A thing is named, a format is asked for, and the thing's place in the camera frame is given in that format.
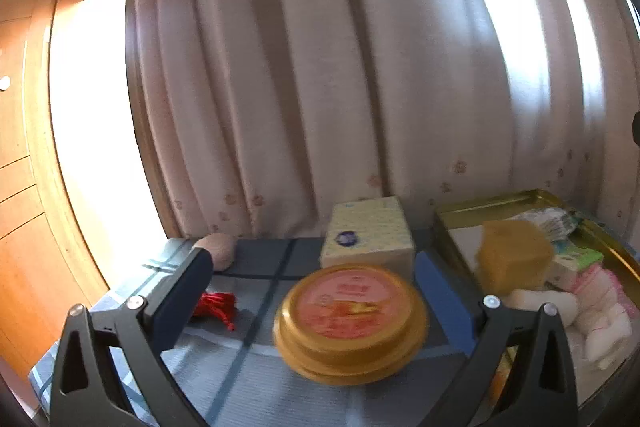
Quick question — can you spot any blue plaid tablecloth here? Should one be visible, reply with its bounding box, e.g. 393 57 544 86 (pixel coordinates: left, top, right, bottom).
30 234 640 427

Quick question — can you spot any yellow sponge block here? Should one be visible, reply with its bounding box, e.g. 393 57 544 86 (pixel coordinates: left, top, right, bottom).
475 219 554 295

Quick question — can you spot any wooden wardrobe door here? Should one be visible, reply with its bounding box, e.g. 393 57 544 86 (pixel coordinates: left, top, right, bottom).
0 0 112 408

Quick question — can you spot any round gold tin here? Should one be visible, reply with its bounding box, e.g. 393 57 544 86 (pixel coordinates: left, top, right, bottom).
274 263 429 386

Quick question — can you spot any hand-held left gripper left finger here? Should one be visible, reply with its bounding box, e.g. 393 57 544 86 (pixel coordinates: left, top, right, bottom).
48 247 216 427

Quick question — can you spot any silver foil packet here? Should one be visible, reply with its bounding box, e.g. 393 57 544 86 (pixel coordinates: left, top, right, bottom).
524 208 582 244

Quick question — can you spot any red mesh bag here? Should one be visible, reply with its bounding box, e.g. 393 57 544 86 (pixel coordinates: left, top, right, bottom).
192 291 237 332

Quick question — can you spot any pink and white fluffy cloth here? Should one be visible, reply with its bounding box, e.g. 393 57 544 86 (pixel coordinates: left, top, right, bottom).
574 266 634 371

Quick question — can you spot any pale yellow tissue box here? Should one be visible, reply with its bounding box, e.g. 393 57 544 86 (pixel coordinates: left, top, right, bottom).
320 196 417 283

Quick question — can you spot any pale floral curtain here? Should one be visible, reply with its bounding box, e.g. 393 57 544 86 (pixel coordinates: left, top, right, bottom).
127 0 640 240

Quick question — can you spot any white towel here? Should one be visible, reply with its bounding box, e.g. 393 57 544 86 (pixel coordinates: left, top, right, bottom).
505 288 581 327

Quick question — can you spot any gold metal tray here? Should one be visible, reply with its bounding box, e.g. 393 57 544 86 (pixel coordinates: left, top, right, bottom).
432 189 640 413

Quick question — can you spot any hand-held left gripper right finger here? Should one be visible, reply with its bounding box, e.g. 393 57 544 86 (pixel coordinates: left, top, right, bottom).
414 251 581 427

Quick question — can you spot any green tissue packet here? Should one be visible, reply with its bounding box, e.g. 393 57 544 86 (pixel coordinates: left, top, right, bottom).
551 241 604 290

